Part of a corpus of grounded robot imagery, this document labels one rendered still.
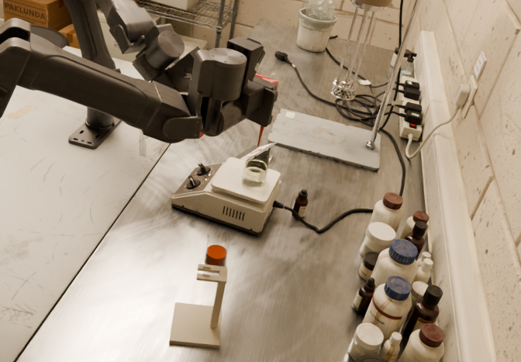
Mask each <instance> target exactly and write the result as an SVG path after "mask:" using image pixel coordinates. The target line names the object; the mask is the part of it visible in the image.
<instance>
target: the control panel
mask: <svg viewBox="0 0 521 362"><path fill-rule="evenodd" d="M222 164H223V163H221V164H213V165H208V166H205V167H210V169H211V171H210V172H209V173H210V174H209V175H207V174H204V175H201V176H198V175H197V171H198V170H200V169H199V167H196V168H195V169H194V170H193V171H192V172H191V173H190V174H189V176H190V175H191V176H192V177H193V178H194V180H200V181H201V184H200V185H199V186H198V187H196V188H193V189H187V188H186V185H187V184H188V183H189V180H188V178H186V179H185V181H184V182H183V183H182V185H181V186H180V187H179V189H178V190H177V191H176V192H175V193H174V195H179V194H184V193H189V192H195V191H203V190H204V189H205V187H206V186H207V184H208V183H209V182H210V181H211V179H212V178H213V176H214V175H215V174H216V172H217V170H218V169H219V168H220V167H221V166H222ZM203 178H206V179H205V180H203Z"/></svg>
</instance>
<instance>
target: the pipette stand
mask: <svg viewBox="0 0 521 362"><path fill-rule="evenodd" d="M227 268H228V267H221V266H215V265H208V264H198V271H208V272H214V273H219V275H211V274H199V273H197V278H196V280H197V281H209V282H216V283H217V287H216V295H215V300H214V304H213V306H209V305H196V304H188V303H181V302H175V304H174V314H173V319H172V325H171V334H170V339H169V343H173V344H181V345H188V346H203V347H211V348H219V345H220V331H221V318H222V307H221V306H222V302H223V295H224V291H225V286H226V282H227Z"/></svg>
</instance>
